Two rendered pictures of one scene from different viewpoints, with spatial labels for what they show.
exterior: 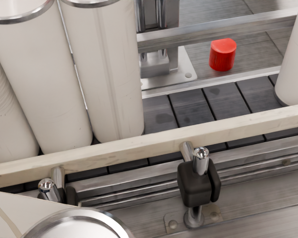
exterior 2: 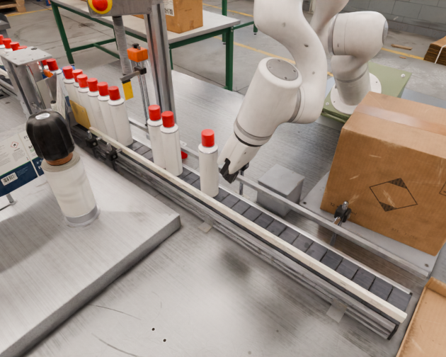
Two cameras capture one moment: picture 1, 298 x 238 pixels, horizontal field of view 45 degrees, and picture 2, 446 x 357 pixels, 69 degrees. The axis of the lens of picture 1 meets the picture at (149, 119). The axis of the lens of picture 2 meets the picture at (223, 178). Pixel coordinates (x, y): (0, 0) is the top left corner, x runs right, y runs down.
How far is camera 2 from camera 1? 0.98 m
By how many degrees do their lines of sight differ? 35
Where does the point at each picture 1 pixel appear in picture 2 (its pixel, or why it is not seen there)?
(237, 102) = (150, 156)
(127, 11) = (115, 109)
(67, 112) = (108, 125)
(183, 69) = not seen: hidden behind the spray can
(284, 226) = (113, 175)
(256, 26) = not seen: hidden behind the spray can
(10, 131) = (100, 123)
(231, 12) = not seen: hidden behind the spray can
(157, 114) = (135, 146)
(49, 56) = (105, 110)
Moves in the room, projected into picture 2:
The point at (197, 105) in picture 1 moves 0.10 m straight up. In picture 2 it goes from (144, 151) to (139, 125)
